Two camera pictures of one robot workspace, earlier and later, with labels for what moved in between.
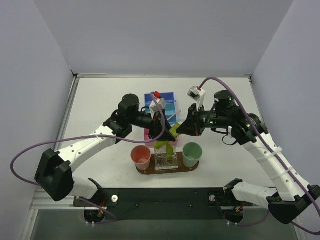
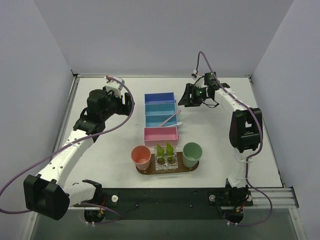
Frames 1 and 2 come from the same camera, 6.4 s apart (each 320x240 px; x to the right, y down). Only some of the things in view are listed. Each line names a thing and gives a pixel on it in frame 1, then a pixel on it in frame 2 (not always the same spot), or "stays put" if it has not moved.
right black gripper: [194, 120] → [191, 94]
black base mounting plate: [166, 204] stays put
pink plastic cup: [141, 155] stays put
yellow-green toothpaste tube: [169, 151] stays put
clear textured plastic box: [161, 161] stays put
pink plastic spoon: [177, 112] stays put
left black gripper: [155, 127] → [127, 103]
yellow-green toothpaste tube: [173, 130] → [160, 153]
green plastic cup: [192, 152] stays put
